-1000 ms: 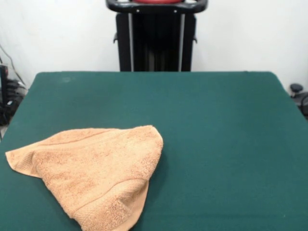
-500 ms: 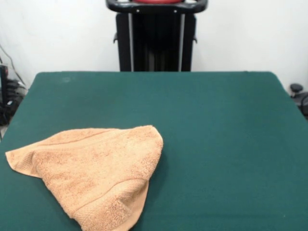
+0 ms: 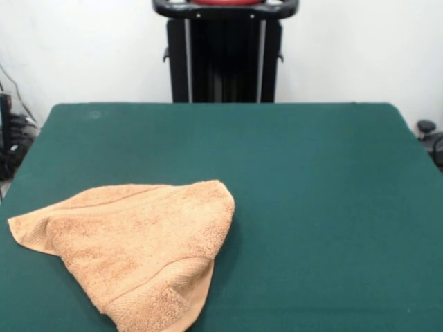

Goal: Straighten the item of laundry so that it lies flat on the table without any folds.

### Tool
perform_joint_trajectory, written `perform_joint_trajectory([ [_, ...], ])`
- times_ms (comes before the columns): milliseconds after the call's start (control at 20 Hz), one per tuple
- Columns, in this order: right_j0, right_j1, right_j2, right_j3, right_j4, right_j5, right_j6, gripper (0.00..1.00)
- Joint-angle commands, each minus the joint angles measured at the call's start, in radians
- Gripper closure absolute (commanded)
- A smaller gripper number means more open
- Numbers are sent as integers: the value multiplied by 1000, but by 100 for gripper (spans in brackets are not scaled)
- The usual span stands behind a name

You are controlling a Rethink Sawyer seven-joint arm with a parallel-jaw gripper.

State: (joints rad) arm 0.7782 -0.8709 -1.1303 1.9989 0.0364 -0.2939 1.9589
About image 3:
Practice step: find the black box with red mark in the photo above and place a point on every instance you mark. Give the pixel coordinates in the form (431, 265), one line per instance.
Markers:
(5, 117)

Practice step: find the black office chair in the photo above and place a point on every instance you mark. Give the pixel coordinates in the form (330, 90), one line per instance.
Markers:
(426, 126)

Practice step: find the peach terry towel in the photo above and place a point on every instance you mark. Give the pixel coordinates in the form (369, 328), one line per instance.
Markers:
(138, 249)

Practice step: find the black bag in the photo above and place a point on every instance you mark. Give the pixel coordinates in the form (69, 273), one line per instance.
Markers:
(10, 162)

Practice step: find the dark green table cloth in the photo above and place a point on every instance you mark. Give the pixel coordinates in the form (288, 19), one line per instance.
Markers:
(328, 207)

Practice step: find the red robot base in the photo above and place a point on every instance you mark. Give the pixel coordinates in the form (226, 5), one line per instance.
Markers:
(225, 1)

